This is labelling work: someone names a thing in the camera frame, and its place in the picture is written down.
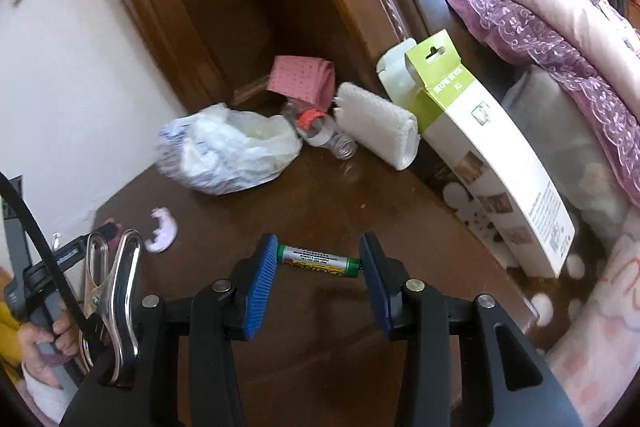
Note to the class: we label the dark wooden nightstand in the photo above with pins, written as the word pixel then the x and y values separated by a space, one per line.
pixel 319 358

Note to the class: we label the green white selfie stick box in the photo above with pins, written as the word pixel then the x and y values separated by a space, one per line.
pixel 473 135

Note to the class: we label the white printed plastic bag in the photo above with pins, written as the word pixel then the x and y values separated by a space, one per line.
pixel 220 150

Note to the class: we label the green AA battery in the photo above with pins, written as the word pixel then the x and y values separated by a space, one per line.
pixel 318 262

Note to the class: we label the pink patterned paper packet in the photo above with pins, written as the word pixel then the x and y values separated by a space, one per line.
pixel 305 79

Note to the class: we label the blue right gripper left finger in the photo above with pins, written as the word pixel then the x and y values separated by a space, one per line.
pixel 258 275

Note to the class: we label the pink fuzzy sleeve forearm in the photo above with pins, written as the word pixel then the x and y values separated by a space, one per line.
pixel 48 403

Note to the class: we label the light pink plastic lid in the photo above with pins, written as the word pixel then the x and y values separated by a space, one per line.
pixel 165 233

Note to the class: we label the metal spring clamp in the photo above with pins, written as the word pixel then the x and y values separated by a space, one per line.
pixel 109 288

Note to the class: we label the purple lace pillow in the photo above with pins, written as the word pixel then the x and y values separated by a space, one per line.
pixel 586 47

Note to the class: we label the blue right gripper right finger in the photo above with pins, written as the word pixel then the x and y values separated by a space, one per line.
pixel 382 281

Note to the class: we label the small clear plastic bottle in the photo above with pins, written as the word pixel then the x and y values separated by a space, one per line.
pixel 319 129

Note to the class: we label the grey pillow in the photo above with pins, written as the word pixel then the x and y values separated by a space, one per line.
pixel 564 142

